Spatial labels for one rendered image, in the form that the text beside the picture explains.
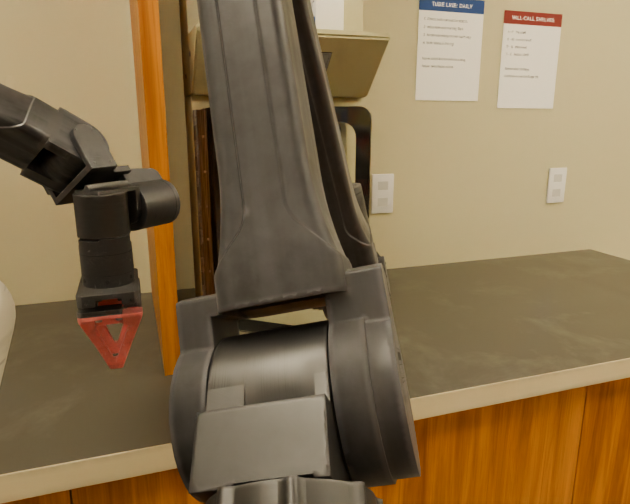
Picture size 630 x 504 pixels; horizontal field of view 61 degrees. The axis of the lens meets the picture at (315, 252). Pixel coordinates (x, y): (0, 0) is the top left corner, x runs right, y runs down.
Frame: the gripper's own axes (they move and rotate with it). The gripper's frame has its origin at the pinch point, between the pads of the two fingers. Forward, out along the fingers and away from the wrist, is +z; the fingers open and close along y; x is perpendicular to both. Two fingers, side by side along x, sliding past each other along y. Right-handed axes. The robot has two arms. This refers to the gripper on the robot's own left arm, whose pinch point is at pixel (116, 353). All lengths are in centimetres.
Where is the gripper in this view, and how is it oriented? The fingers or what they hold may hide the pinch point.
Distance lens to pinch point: 69.9
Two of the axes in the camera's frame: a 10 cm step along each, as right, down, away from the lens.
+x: -9.5, 0.8, -3.1
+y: -3.2, -2.3, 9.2
